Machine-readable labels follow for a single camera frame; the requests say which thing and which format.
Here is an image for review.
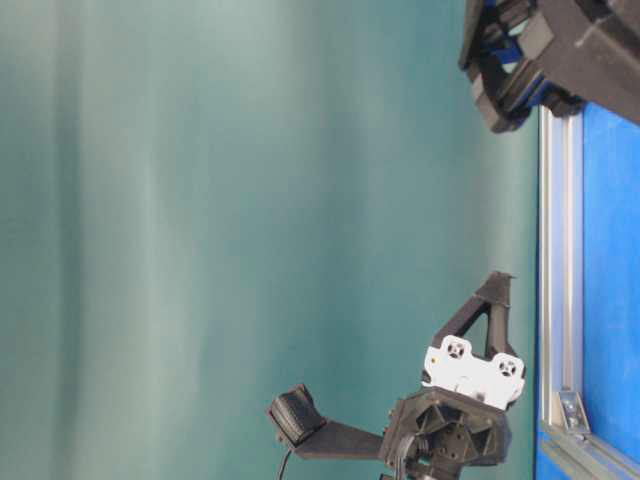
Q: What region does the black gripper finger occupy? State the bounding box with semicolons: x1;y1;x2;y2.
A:
433;271;517;358

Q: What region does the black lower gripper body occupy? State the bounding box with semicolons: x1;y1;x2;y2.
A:
379;335;525;479

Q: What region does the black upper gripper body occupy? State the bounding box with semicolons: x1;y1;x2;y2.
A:
458;1;639;133

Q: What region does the aluminium frame vertical rail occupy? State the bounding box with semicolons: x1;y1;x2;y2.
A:
538;107;584;427

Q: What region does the silver lower corner bracket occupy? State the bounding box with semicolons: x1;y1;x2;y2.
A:
557;390;590;434

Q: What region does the aluminium frame lower rail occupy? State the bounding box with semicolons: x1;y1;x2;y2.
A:
539;422;639;479

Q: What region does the black wrist camera lower gripper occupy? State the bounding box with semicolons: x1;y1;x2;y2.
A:
266;384;326;449

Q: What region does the black camera cable lower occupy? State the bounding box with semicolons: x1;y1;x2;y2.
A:
275;448;295;480

